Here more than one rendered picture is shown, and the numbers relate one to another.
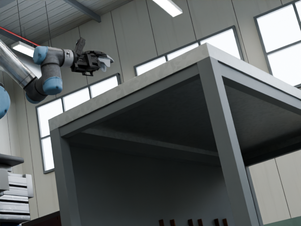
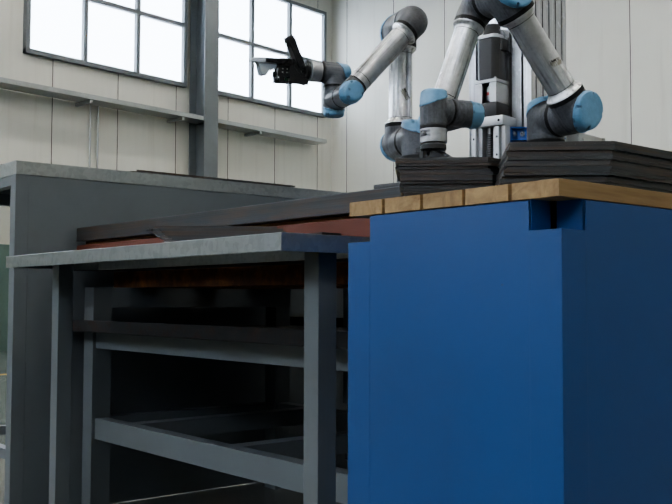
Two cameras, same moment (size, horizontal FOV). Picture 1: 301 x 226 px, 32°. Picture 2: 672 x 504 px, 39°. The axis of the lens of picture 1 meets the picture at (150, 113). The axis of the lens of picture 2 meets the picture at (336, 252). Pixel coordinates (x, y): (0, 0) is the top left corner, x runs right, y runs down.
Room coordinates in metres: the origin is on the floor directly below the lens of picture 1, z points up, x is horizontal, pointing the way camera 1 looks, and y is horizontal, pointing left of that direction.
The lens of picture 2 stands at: (5.01, 1.29, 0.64)
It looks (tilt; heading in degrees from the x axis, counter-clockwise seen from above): 3 degrees up; 196
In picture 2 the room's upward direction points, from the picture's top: straight up
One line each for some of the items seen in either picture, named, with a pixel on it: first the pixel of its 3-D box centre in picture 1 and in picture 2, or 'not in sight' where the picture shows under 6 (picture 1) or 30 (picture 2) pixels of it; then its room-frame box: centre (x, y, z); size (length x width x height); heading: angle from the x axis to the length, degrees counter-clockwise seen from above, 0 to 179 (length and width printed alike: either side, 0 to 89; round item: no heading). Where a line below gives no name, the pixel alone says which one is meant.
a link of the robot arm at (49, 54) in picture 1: (48, 57); (334, 74); (1.87, 0.36, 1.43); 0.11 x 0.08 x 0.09; 129
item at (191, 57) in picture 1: (229, 123); (160, 192); (1.91, -0.29, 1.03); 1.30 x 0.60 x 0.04; 146
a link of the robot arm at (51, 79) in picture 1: (49, 80); (335, 100); (1.89, 0.37, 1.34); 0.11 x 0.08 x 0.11; 39
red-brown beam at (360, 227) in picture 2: not in sight; (230, 240); (2.89, 0.40, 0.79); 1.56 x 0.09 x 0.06; 56
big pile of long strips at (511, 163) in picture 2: not in sight; (610, 192); (3.39, 1.29, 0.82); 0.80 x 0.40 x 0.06; 146
